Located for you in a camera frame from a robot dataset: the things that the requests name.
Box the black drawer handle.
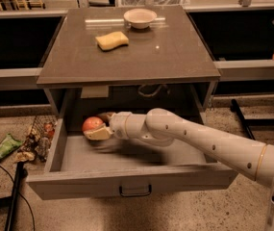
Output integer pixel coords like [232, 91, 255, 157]
[119, 185, 152, 197]

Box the green chip bag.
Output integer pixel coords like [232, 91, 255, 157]
[0, 134, 22, 161]

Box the white bowl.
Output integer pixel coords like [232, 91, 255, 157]
[124, 9, 157, 29]

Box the yellow sponge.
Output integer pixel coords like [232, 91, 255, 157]
[95, 31, 129, 51]

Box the black stand leg left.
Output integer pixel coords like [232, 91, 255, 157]
[0, 162, 27, 231]

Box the open grey drawer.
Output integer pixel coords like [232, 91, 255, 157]
[27, 115, 237, 200]

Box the black stand leg right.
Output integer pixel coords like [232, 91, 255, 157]
[230, 99, 274, 140]

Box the black stand leg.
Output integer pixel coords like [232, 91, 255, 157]
[230, 99, 274, 140]
[0, 162, 27, 231]

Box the black floor cable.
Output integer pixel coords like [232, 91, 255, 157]
[0, 139, 37, 231]

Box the grey cabinet with top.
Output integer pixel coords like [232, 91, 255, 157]
[37, 6, 220, 122]

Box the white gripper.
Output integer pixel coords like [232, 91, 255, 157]
[83, 112, 131, 141]

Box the white cable under top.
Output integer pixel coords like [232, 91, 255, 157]
[137, 83, 171, 98]

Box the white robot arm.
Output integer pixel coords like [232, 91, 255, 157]
[82, 108, 274, 231]

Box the red apple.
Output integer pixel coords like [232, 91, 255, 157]
[82, 116, 104, 132]

